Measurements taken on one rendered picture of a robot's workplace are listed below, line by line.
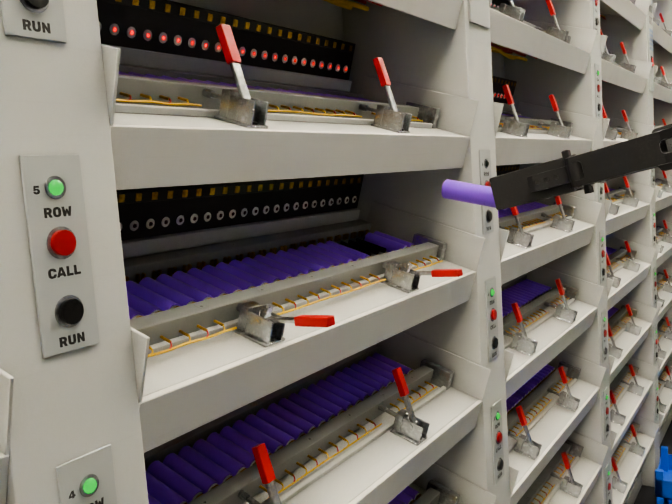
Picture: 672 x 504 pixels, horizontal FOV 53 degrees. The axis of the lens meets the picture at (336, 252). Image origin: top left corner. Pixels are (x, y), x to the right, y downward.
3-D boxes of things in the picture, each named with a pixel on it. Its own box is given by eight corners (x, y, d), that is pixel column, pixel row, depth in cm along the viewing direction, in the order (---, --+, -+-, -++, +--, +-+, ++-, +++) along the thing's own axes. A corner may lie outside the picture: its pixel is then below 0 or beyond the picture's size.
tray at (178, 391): (469, 300, 98) (485, 238, 95) (132, 459, 48) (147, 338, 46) (355, 257, 108) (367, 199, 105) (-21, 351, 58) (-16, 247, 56)
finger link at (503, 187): (577, 190, 57) (575, 191, 57) (499, 210, 61) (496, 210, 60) (568, 156, 57) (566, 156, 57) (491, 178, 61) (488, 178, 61)
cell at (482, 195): (448, 175, 65) (513, 186, 61) (450, 191, 66) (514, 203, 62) (440, 185, 64) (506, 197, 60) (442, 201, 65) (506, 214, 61)
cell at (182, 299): (151, 292, 66) (198, 316, 62) (136, 296, 64) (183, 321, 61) (153, 275, 65) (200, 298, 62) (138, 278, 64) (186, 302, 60)
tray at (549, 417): (594, 404, 159) (612, 351, 155) (503, 520, 110) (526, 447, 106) (513, 370, 169) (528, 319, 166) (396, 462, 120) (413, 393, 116)
